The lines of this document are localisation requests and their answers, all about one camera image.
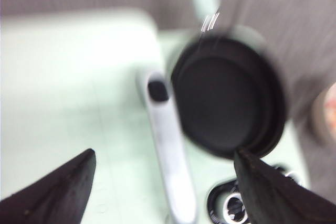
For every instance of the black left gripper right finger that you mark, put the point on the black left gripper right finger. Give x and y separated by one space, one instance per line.
270 197

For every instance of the beige ribbed bowl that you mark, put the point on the beige ribbed bowl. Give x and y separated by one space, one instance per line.
323 116

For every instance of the green breakfast maker lid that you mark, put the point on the green breakfast maker lid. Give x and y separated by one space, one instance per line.
81 80

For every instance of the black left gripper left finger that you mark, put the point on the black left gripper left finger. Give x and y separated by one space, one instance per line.
59 197

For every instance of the black round frying pan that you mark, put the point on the black round frying pan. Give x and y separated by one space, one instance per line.
229 94

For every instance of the green breakfast maker base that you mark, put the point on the green breakfast maker base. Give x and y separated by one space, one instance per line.
232 103

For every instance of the left silver control knob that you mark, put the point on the left silver control knob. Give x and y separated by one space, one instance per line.
224 203

